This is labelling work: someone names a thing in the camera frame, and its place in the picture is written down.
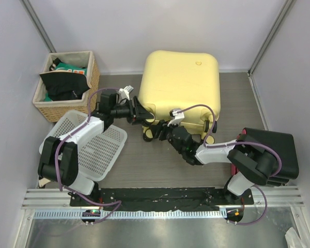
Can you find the white perforated plastic basket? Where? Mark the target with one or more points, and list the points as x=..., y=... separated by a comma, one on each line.
x=97, y=157

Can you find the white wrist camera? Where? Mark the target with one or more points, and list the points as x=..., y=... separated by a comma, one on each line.
x=125, y=92
x=177, y=116

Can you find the black storage box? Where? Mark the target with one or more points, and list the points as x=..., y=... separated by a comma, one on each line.
x=278, y=161

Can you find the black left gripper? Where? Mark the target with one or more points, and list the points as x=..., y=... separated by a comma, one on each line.
x=138, y=114

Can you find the green printed garment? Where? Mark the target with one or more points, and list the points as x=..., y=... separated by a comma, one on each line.
x=71, y=68

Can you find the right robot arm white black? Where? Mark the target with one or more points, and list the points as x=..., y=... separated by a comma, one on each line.
x=255, y=162

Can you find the white slotted cable duct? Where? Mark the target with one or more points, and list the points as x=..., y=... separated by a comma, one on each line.
x=90, y=214

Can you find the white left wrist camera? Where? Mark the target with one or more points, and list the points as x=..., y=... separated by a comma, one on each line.
x=125, y=92

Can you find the woven wicker laundry basket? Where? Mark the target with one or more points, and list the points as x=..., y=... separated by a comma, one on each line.
x=54, y=110

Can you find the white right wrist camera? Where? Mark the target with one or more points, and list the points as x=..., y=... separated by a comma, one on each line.
x=177, y=116

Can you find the yellow hard-shell suitcase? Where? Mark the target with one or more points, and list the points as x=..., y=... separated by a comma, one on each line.
x=186, y=81

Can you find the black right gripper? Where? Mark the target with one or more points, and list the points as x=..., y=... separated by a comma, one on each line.
x=155, y=128

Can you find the black garment in basket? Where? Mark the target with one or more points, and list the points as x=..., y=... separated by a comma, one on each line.
x=64, y=85

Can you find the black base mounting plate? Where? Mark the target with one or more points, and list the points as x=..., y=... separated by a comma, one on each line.
x=168, y=199

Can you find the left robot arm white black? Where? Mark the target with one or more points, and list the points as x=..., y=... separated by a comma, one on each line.
x=59, y=156

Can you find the aluminium rail frame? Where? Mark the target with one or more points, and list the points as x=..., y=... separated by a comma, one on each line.
x=282, y=196

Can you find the crumpled white plastic sheet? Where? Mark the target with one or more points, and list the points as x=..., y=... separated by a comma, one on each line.
x=293, y=240

